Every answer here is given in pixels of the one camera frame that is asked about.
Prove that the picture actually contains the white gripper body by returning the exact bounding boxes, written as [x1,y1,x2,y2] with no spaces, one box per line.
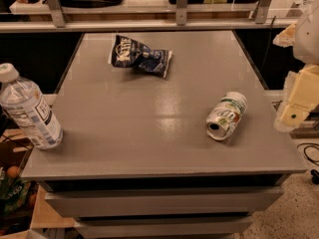
[293,0,319,65]

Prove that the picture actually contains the orange fruit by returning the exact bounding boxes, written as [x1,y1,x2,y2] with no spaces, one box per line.
[7,166,20,178]

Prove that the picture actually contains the clear plastic water bottle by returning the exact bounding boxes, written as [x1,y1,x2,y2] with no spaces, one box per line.
[0,63,63,149]

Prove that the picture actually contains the middle metal bracket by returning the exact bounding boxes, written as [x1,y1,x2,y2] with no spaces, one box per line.
[175,0,187,26]

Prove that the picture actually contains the cardboard box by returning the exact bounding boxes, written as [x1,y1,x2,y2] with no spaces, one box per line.
[0,129,32,173]

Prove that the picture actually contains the crushed green soda can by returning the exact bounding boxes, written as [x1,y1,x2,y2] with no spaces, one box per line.
[205,92,248,141]

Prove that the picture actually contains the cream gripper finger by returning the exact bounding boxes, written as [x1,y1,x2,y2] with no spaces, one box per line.
[274,64,319,132]
[273,23,296,48]

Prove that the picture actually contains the upper grey drawer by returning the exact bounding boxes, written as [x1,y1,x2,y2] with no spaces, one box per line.
[45,186,283,218]

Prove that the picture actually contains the metal bracket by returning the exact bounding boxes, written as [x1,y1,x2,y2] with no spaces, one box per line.
[175,0,187,26]
[47,0,66,28]
[253,0,272,24]

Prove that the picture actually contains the green snack bag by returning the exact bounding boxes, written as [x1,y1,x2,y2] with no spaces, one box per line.
[0,170,31,217]

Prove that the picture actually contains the right metal bracket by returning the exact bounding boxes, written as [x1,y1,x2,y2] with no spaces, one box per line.
[253,0,272,24]

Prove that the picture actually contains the lower grey drawer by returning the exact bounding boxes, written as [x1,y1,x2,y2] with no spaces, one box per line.
[75,216,252,239]

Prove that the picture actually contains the left metal bracket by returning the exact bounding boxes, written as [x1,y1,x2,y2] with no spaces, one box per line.
[47,0,66,28]

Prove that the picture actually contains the blue chip bag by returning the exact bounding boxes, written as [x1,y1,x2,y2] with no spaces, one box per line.
[108,35,172,78]

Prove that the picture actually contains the black floor cable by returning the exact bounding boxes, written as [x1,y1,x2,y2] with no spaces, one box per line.
[296,142,319,185]

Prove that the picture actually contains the grey drawer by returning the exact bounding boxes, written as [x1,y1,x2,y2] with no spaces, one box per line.
[45,186,283,218]
[75,216,252,239]

